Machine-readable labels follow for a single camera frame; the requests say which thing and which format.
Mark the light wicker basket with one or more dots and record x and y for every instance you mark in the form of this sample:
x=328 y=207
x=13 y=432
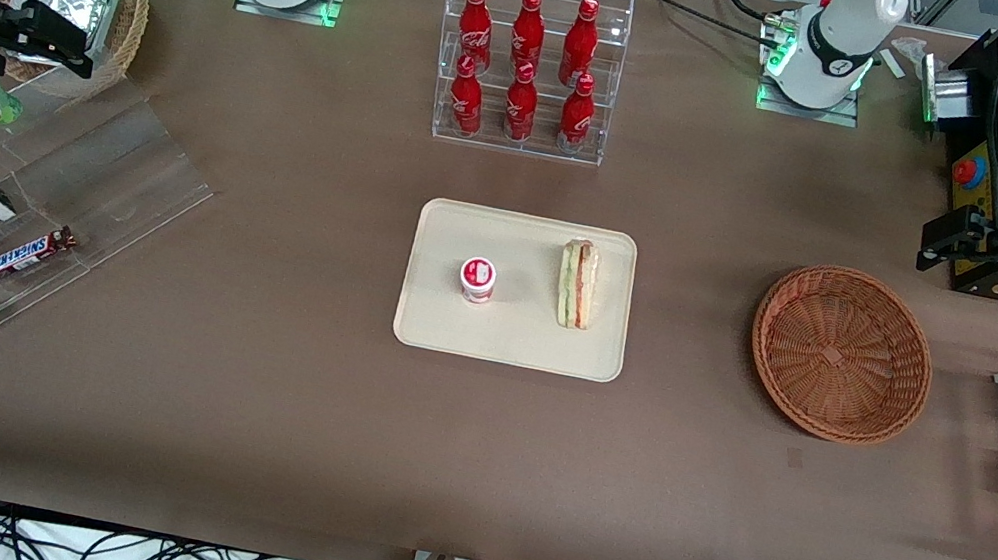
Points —
x=128 y=25

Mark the small red white cup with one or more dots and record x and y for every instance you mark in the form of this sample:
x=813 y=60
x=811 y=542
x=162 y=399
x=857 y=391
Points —
x=478 y=279

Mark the silver metal box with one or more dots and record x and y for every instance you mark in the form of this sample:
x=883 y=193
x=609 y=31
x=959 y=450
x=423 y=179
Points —
x=946 y=91

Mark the clear acrylic bottle rack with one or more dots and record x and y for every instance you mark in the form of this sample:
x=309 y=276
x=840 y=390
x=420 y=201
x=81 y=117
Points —
x=538 y=140

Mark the triangular sandwich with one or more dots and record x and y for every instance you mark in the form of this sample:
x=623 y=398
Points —
x=577 y=285

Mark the small green packet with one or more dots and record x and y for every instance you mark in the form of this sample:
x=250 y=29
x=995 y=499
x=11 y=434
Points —
x=3 y=108

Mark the red emergency button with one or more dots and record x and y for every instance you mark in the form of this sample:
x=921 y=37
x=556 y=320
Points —
x=965 y=173

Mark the brown wicker basket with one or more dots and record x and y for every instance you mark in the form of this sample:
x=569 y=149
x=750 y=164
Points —
x=842 y=409

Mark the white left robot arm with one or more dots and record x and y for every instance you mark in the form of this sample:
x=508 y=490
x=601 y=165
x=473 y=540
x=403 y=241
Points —
x=839 y=33

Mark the snickers chocolate bar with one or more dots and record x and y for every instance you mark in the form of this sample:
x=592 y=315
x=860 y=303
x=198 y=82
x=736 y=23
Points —
x=27 y=254

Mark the clear plastic wrapper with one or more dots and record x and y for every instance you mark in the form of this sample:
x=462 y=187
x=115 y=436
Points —
x=911 y=50

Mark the clear acrylic display stand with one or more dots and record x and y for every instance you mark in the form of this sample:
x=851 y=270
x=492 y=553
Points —
x=121 y=176

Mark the red cola bottle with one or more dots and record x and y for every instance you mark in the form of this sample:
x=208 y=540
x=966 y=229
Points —
x=466 y=102
x=475 y=23
x=529 y=27
x=519 y=109
x=581 y=40
x=575 y=120

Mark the beige plastic tray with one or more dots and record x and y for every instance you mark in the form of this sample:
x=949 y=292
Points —
x=510 y=333

